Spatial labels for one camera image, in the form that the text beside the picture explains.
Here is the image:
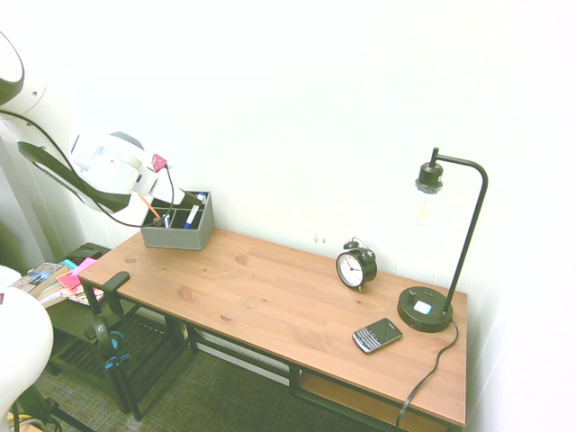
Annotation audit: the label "clear light bulb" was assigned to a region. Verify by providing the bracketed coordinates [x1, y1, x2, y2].
[413, 186, 436, 228]

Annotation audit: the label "pink sticky note pad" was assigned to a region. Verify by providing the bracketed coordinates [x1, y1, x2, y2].
[55, 256, 98, 293]

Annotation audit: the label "black twin-bell alarm clock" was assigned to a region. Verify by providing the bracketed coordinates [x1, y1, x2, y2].
[335, 236, 378, 293]

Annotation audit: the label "black and blue headphones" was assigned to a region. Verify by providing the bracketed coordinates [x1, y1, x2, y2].
[92, 312, 132, 373]

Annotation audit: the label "black keypad smartphone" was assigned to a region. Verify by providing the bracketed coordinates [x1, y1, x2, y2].
[351, 317, 404, 356]

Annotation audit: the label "orange pencil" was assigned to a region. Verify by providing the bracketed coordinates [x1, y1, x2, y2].
[138, 193, 159, 217]

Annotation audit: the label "wooden desk with black frame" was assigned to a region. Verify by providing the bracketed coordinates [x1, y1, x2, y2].
[79, 281, 409, 432]

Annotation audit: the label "black desk lamp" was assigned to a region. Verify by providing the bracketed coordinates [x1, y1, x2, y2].
[396, 147, 490, 335]

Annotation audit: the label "wooden lower desk shelf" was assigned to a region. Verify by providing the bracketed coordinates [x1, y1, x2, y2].
[298, 370, 453, 432]

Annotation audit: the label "black headphone hook clamp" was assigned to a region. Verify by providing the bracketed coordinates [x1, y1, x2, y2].
[92, 271, 131, 335]

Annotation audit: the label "black low side rack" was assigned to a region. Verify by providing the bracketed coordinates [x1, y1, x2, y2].
[43, 242, 193, 422]

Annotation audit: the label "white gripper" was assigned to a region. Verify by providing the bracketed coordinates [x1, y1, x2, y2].
[144, 173, 186, 205]

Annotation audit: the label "grey fabric desk organizer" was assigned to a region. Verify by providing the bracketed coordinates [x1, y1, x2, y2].
[140, 190, 216, 251]

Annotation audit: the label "black tripod stand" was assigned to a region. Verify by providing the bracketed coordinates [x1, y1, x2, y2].
[7, 385, 94, 432]

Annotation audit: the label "black lamp power cable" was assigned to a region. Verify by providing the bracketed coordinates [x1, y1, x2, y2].
[395, 317, 461, 427]

